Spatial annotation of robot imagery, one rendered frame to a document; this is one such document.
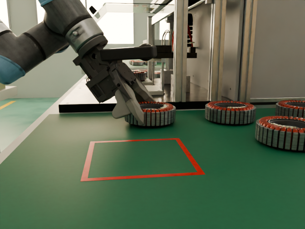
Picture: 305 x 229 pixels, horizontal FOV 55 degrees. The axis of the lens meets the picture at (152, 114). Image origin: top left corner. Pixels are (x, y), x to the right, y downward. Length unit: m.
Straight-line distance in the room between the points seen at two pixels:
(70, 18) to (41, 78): 5.24
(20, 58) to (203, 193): 0.50
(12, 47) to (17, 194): 0.40
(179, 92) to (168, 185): 0.46
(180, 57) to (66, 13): 0.31
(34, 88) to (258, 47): 5.33
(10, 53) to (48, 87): 5.17
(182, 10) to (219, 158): 0.45
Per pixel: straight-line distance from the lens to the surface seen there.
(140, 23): 5.72
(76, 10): 0.65
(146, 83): 1.14
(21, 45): 0.71
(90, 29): 0.64
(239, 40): 0.82
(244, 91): 0.84
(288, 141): 0.51
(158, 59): 0.94
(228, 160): 0.45
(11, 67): 0.69
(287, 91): 0.90
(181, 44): 0.79
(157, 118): 0.59
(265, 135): 0.52
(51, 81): 5.84
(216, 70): 0.82
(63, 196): 0.35
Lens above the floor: 0.91
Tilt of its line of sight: 13 degrees down
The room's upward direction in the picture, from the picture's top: straight up
